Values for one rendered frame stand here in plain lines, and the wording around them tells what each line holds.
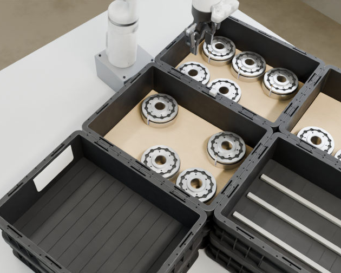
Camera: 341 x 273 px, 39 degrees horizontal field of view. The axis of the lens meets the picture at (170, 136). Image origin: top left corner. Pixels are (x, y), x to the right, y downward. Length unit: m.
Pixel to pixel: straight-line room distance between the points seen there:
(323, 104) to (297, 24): 1.59
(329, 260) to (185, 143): 0.47
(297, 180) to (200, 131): 0.29
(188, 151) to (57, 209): 0.37
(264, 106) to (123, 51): 0.46
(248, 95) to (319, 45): 1.52
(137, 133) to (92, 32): 0.59
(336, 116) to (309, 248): 0.43
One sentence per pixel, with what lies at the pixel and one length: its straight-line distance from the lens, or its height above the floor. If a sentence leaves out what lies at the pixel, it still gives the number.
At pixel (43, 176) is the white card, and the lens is 1.21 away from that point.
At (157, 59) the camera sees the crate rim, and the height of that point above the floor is 0.93.
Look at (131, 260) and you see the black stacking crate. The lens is 1.16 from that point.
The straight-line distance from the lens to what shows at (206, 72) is 1.45.
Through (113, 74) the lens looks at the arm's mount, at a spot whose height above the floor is 0.78.
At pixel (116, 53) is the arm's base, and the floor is 0.85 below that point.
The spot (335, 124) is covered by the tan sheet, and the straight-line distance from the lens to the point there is 1.45.
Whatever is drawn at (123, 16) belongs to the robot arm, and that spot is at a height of 1.00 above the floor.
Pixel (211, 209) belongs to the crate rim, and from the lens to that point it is 1.11.
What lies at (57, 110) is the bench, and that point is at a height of 0.70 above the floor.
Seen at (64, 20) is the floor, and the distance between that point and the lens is 2.97.
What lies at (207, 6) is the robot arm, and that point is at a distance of 1.25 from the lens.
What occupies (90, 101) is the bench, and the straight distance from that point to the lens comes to 1.59.
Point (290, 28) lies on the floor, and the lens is 2.99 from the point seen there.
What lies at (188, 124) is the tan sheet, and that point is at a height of 0.83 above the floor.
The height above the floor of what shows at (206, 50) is 0.86.
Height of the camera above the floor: 1.91
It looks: 54 degrees down
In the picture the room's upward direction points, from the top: 3 degrees clockwise
